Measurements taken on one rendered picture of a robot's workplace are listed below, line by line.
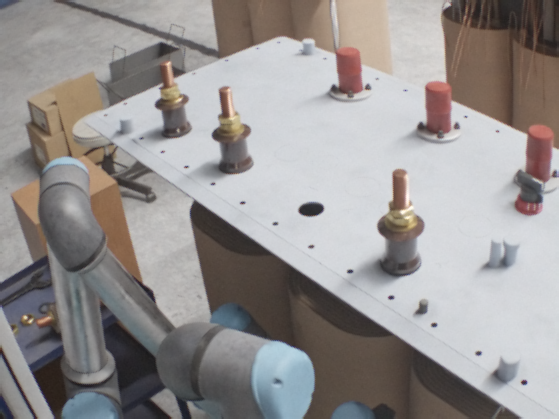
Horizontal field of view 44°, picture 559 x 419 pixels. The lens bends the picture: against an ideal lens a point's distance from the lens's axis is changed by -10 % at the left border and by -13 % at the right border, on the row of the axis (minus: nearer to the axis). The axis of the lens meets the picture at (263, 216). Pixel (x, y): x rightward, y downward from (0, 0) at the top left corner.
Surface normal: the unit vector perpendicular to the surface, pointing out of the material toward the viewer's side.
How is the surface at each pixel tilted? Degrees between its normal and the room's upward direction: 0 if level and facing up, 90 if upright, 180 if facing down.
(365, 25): 90
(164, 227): 0
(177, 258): 0
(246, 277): 90
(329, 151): 0
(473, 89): 90
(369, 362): 90
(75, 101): 81
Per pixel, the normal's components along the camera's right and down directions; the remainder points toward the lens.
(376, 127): -0.11, -0.82
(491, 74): -0.17, 0.58
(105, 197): 0.62, 0.39
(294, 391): 0.85, 0.08
